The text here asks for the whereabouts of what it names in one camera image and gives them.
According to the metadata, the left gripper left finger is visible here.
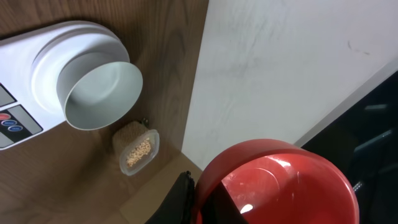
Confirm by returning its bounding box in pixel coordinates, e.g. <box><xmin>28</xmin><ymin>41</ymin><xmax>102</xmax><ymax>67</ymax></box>
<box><xmin>145</xmin><ymin>171</ymin><xmax>195</xmax><ymax>224</ymax></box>

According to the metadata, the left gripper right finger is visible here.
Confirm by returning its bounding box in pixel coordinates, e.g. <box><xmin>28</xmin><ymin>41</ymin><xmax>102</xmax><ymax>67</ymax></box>
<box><xmin>201</xmin><ymin>182</ymin><xmax>248</xmax><ymax>224</ymax></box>

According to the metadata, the red plastic measuring scoop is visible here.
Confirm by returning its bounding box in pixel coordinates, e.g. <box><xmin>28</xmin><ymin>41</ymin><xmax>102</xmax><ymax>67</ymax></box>
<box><xmin>193</xmin><ymin>139</ymin><xmax>359</xmax><ymax>223</ymax></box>

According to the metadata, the white round bowl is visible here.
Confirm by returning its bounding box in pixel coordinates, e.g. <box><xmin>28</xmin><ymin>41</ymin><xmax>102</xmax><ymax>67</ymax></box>
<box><xmin>57</xmin><ymin>52</ymin><xmax>143</xmax><ymax>131</ymax></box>

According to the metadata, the white digital kitchen scale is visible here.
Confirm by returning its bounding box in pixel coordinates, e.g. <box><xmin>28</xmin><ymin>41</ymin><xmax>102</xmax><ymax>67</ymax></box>
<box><xmin>1</xmin><ymin>21</ymin><xmax>130</xmax><ymax>150</ymax></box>

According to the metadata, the clear plastic soybean container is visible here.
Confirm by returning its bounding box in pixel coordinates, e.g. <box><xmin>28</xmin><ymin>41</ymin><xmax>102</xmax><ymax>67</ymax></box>
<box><xmin>112</xmin><ymin>118</ymin><xmax>160</xmax><ymax>176</ymax></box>

